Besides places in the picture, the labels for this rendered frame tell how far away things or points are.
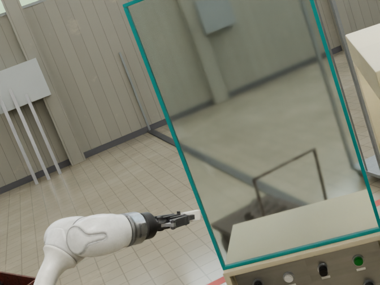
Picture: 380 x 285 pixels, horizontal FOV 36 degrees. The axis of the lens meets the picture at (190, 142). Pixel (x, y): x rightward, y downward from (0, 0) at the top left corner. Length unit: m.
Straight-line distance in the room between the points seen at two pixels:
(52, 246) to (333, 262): 0.95
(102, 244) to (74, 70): 10.13
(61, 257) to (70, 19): 10.11
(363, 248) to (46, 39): 9.94
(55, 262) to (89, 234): 0.17
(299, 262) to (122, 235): 0.75
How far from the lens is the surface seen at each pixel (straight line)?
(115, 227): 1.50
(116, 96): 11.66
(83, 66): 11.56
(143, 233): 1.57
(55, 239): 1.61
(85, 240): 1.47
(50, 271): 1.60
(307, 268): 2.06
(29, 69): 11.19
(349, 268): 2.07
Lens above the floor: 2.16
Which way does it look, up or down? 13 degrees down
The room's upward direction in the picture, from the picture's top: 20 degrees counter-clockwise
